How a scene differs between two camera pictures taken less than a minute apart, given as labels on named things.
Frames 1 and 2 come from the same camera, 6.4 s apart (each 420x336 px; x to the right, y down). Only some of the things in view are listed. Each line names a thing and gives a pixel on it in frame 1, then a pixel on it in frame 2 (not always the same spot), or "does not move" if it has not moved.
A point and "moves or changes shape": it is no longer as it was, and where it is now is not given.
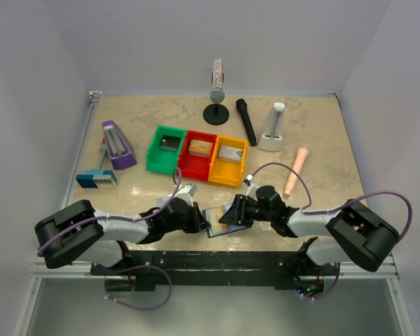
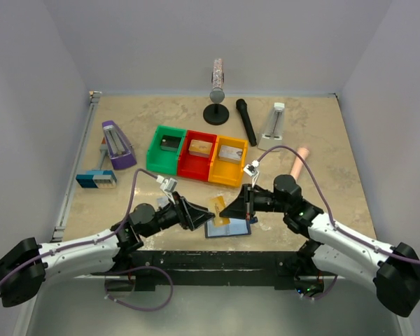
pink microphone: (300, 158) does not move
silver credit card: (162, 201) does not move
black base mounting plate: (281, 269) does not move
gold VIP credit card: (215, 214) moves or changes shape
